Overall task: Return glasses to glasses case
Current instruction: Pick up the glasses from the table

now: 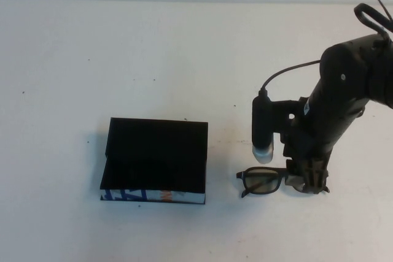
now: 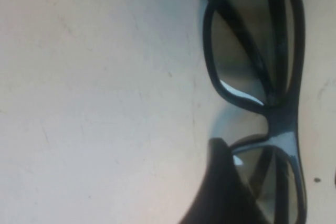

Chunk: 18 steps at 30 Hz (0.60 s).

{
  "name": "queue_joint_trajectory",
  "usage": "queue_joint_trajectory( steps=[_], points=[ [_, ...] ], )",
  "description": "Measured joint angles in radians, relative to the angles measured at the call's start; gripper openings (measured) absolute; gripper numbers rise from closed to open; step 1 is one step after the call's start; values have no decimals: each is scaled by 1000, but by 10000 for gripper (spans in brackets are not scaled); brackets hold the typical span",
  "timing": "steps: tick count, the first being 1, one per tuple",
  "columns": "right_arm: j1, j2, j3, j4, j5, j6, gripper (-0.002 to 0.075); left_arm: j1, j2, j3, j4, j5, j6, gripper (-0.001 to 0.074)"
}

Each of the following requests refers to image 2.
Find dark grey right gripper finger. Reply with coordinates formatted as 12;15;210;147
177;137;271;224

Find black frame sunglasses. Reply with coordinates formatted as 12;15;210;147
188;0;308;224

